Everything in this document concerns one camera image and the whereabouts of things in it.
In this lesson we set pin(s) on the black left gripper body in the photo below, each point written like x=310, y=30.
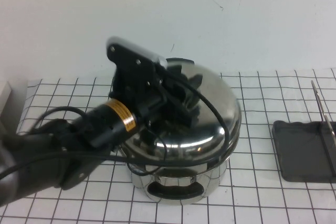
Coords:
x=147, y=98

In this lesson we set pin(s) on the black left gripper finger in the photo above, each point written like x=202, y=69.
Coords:
x=190, y=113
x=190, y=77

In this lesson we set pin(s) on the stainless steel pot lid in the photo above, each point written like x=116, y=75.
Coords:
x=210, y=108

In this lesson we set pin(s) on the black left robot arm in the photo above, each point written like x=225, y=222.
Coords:
x=31, y=161

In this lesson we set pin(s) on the beige box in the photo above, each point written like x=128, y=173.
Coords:
x=5, y=95

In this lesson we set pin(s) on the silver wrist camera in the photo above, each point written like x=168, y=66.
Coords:
x=131, y=48

